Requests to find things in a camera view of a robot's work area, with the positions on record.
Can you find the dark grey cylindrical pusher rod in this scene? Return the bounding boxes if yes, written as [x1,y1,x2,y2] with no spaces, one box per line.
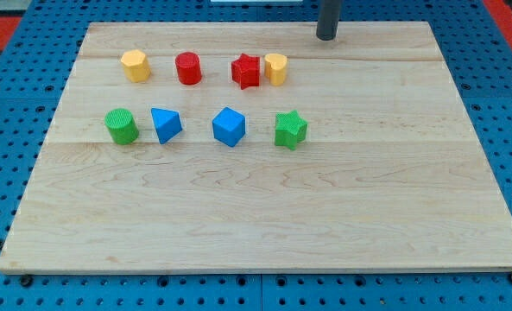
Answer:
[316,0,343,41]

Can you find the green star block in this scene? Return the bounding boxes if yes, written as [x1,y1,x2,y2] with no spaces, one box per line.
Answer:
[274,110,308,150]

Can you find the red star block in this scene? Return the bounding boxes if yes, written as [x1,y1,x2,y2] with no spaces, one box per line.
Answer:
[231,54,260,90]

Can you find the blue cube block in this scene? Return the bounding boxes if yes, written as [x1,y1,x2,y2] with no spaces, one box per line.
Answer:
[212,107,246,147]

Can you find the yellow heart block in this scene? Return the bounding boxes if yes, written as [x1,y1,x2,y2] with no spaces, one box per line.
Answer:
[264,54,288,86]

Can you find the red cylinder block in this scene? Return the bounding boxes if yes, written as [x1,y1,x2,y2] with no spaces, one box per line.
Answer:
[175,52,202,85]

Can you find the light wooden board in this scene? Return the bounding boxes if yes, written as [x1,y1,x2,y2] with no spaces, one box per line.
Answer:
[0,22,512,275]

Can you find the blue triangular prism block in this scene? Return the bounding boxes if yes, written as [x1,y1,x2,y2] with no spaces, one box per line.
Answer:
[150,108,182,144]

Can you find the yellow hexagonal block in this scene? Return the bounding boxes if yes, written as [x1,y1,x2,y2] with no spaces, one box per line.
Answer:
[120,49,151,83]

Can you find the green cylinder block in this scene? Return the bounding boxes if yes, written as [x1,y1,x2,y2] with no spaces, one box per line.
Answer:
[104,108,139,145]

